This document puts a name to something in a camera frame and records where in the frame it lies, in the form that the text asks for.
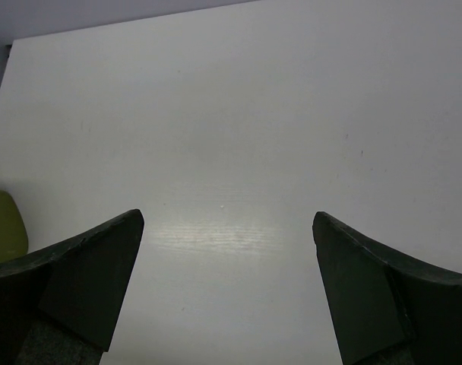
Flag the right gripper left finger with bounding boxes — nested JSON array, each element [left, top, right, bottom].
[[0, 209, 144, 364]]

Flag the olive green mesh bin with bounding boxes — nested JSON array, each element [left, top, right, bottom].
[[0, 190, 29, 263]]

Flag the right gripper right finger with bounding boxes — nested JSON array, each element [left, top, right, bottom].
[[312, 211, 462, 364]]

